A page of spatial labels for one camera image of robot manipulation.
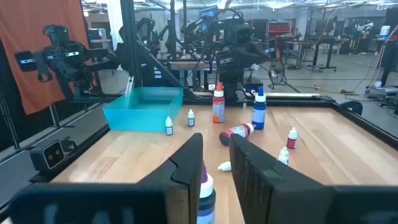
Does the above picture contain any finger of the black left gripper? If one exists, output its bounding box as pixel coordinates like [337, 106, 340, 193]
[262, 39, 277, 60]
[215, 49, 238, 76]

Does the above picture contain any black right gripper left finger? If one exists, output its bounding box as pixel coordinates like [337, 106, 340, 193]
[136, 133, 205, 224]

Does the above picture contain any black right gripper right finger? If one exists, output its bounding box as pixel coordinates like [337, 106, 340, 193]
[229, 134, 333, 224]

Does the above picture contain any small pink food coloring bottle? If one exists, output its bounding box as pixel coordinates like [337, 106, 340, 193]
[277, 146, 290, 166]

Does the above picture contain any red-labelled white tube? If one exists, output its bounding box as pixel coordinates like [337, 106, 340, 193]
[212, 82, 226, 124]

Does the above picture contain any small red food coloring bottle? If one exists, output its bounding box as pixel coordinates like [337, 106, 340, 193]
[286, 126, 299, 150]

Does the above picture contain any blue food coloring bottle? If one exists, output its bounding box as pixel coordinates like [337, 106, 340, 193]
[251, 85, 267, 131]

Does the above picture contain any violet food coloring bottle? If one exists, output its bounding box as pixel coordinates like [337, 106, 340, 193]
[197, 161, 217, 224]

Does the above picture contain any red shelf cart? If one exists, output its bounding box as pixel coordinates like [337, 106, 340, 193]
[266, 20, 293, 41]

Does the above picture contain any black tripod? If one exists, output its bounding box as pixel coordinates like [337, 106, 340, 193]
[267, 58, 301, 94]

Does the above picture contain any black box blue sticker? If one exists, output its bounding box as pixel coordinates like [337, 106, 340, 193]
[245, 77, 264, 96]

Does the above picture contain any blue computer monitor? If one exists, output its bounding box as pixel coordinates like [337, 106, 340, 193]
[198, 5, 218, 19]

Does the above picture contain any black background table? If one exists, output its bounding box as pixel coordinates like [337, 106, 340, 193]
[306, 34, 341, 73]

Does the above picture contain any teal plastic bin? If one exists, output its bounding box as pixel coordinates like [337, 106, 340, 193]
[102, 86, 184, 133]

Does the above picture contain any orange curtain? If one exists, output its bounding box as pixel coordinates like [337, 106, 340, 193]
[0, 0, 91, 116]

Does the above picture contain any black metal table frame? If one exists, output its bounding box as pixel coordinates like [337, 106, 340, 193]
[0, 0, 398, 215]

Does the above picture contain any yellow floor cable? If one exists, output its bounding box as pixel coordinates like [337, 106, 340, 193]
[313, 84, 359, 95]

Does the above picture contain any black frame hook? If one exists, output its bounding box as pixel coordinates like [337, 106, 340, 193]
[338, 100, 364, 116]

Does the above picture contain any black table-level camera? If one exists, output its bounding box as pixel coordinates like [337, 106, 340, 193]
[29, 138, 77, 183]

